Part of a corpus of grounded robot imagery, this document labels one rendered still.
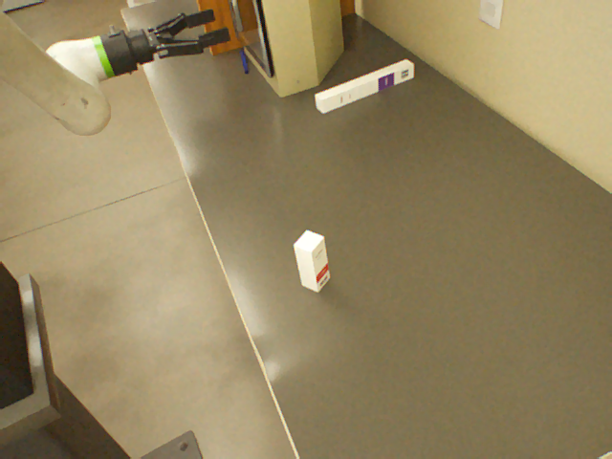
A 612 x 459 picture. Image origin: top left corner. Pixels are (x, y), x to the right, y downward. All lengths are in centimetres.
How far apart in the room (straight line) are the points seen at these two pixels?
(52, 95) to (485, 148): 87
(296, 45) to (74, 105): 54
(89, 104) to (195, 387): 113
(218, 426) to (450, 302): 117
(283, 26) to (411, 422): 94
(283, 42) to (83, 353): 145
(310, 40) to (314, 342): 80
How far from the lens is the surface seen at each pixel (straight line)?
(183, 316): 215
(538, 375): 80
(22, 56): 107
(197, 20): 138
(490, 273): 90
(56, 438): 109
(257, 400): 186
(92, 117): 118
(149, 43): 128
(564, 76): 114
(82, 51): 127
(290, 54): 135
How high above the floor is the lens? 161
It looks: 44 degrees down
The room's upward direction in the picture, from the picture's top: 10 degrees counter-clockwise
